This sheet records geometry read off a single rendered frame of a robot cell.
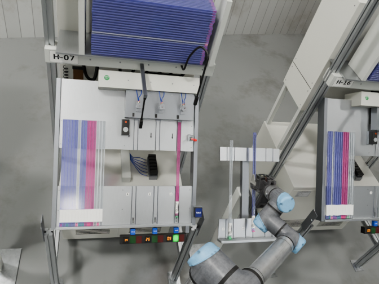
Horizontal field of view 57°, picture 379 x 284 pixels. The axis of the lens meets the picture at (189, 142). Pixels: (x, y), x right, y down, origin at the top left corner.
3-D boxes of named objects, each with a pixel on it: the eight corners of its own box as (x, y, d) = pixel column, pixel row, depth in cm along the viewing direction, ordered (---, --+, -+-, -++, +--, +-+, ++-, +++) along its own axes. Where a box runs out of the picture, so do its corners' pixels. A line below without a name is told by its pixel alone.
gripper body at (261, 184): (269, 173, 172) (280, 181, 160) (267, 190, 173) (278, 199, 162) (254, 173, 170) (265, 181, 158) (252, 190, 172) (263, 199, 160)
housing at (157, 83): (192, 97, 189) (199, 93, 175) (97, 91, 176) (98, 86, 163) (192, 82, 189) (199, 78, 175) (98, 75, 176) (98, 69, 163)
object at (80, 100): (190, 151, 187) (193, 151, 182) (60, 147, 170) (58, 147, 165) (192, 89, 188) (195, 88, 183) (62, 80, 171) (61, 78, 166)
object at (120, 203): (189, 221, 184) (191, 222, 181) (56, 225, 167) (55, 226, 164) (190, 185, 185) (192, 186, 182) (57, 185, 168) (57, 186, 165)
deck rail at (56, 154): (57, 226, 170) (55, 229, 164) (52, 226, 169) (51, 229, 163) (62, 80, 171) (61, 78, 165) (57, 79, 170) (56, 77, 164)
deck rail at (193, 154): (192, 222, 187) (195, 225, 181) (188, 222, 187) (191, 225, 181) (195, 89, 188) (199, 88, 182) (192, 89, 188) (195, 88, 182)
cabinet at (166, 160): (166, 240, 252) (183, 187, 210) (63, 244, 234) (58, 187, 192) (157, 171, 297) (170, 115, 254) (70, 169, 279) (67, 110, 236)
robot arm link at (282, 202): (274, 208, 145) (287, 192, 144) (263, 198, 155) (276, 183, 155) (286, 218, 147) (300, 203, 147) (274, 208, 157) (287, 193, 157)
